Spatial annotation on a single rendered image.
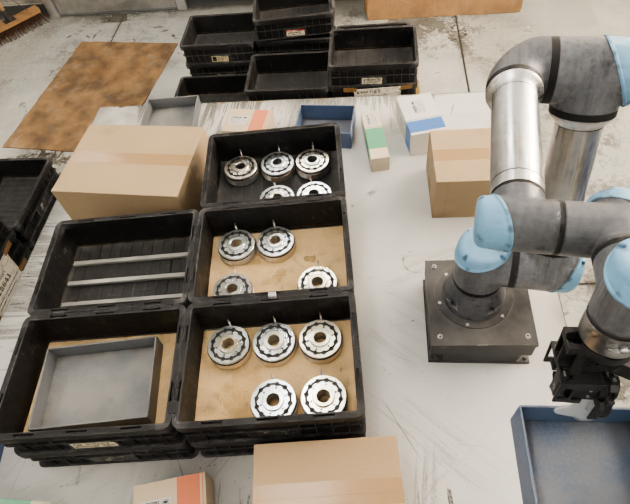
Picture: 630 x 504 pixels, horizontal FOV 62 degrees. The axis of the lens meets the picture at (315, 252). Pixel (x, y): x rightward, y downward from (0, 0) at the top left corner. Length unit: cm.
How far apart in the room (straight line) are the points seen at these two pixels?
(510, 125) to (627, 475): 57
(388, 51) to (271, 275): 159
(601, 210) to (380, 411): 79
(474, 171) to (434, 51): 209
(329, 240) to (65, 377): 75
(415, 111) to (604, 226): 122
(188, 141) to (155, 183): 19
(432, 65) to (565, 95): 248
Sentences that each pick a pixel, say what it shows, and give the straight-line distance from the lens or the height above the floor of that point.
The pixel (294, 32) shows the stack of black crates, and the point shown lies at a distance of 286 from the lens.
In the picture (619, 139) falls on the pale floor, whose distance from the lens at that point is 318.
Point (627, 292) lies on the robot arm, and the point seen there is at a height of 145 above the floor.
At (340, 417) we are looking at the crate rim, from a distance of 111.
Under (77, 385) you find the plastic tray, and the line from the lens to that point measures 142.
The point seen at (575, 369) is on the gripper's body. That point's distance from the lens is 83.
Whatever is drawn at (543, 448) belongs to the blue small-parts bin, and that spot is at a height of 107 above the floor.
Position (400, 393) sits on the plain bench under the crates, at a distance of 137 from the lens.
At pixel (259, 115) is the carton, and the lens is 196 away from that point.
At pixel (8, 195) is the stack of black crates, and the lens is 272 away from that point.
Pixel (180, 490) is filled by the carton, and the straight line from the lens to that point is 130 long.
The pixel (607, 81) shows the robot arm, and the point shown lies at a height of 139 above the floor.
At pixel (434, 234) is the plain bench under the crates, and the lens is 163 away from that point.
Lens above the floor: 198
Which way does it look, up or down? 53 degrees down
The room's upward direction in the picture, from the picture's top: 9 degrees counter-clockwise
